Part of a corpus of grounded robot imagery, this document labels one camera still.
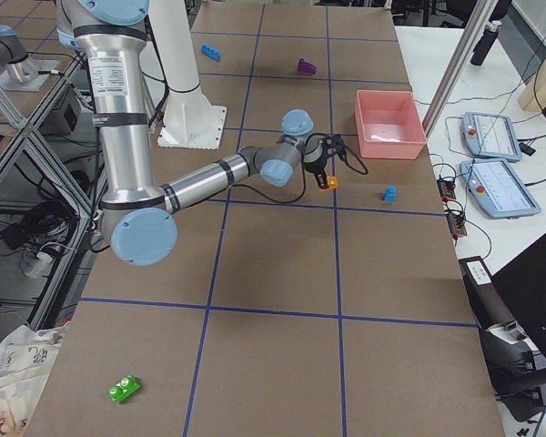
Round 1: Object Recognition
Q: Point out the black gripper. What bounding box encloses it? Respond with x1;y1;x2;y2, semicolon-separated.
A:
303;140;328;191

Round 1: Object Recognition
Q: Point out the orange block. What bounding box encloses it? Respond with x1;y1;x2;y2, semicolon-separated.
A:
326;176;339;190

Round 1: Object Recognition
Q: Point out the small blue block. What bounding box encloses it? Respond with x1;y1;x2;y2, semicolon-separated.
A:
382;186;398;203

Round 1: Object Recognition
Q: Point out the purple block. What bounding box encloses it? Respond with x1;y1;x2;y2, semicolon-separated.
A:
297;58;318;76

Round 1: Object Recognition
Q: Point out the pink plastic box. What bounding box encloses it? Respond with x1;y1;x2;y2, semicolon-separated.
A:
354;89;427;159

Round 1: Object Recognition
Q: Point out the long blue block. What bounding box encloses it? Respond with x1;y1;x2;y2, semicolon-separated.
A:
201;44;221;62

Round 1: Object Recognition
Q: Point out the far teach pendant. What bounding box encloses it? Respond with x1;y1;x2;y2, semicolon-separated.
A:
462;112;522;162

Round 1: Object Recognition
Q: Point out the teach pendant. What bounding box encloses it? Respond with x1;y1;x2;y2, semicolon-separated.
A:
460;158;541;219
462;112;522;162

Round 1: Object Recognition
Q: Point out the near teach pendant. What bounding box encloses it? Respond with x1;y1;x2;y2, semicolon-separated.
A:
460;158;541;219

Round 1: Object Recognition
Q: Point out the black laptop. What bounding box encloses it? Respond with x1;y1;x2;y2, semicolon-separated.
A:
492;233;546;355

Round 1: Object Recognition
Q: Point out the green block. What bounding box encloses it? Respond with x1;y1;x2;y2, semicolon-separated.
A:
107;374;141;403

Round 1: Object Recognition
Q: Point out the printed tote bag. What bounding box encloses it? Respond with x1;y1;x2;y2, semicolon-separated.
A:
0;326;68;436

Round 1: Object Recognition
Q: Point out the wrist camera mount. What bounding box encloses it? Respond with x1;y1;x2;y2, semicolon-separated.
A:
317;134;348;163

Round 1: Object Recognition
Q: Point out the white camera pole stand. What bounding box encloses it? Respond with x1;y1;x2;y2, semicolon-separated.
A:
148;0;227;150

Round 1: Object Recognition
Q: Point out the aluminium frame post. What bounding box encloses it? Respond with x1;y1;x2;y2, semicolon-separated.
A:
422;0;499;138

